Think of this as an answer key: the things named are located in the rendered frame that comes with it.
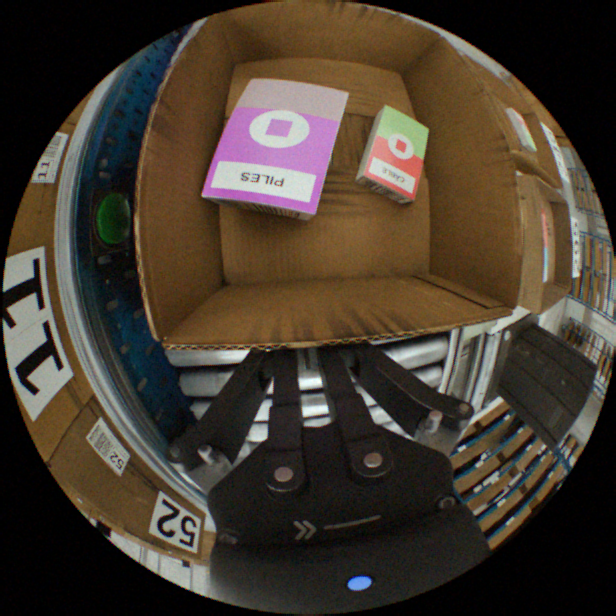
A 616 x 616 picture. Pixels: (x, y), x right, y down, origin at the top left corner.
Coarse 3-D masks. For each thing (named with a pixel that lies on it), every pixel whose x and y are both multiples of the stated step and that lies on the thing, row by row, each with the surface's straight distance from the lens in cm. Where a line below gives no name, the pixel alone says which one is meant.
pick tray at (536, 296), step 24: (528, 192) 50; (552, 192) 68; (528, 216) 50; (552, 216) 87; (528, 240) 50; (552, 240) 83; (528, 264) 51; (552, 264) 84; (528, 288) 51; (552, 288) 78
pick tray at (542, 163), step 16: (480, 64) 66; (480, 80) 56; (496, 80) 73; (496, 96) 81; (512, 96) 82; (528, 112) 92; (512, 128) 49; (528, 128) 91; (512, 144) 49; (544, 144) 87; (528, 160) 53; (544, 160) 86; (544, 176) 67; (560, 176) 84
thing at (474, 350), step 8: (480, 336) 56; (472, 344) 58; (480, 344) 57; (464, 352) 101; (472, 352) 60; (480, 352) 58; (472, 360) 62; (480, 360) 62; (472, 368) 61; (464, 376) 65; (472, 376) 62; (464, 384) 66; (472, 384) 64; (464, 392) 69; (472, 392) 69; (464, 400) 68
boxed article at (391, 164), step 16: (384, 112) 32; (400, 112) 33; (384, 128) 30; (400, 128) 31; (416, 128) 33; (368, 144) 30; (384, 144) 29; (400, 144) 30; (416, 144) 32; (368, 160) 27; (384, 160) 28; (400, 160) 29; (416, 160) 30; (368, 176) 26; (384, 176) 27; (400, 176) 28; (416, 176) 29; (384, 192) 29; (400, 192) 27
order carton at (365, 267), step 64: (320, 0) 35; (192, 64) 25; (256, 64) 42; (320, 64) 41; (384, 64) 45; (448, 64) 36; (192, 128) 23; (448, 128) 32; (192, 192) 21; (448, 192) 31; (512, 192) 24; (192, 256) 20; (256, 256) 27; (320, 256) 27; (384, 256) 29; (448, 256) 30; (512, 256) 23; (192, 320) 17; (256, 320) 15; (320, 320) 15; (384, 320) 15; (448, 320) 16
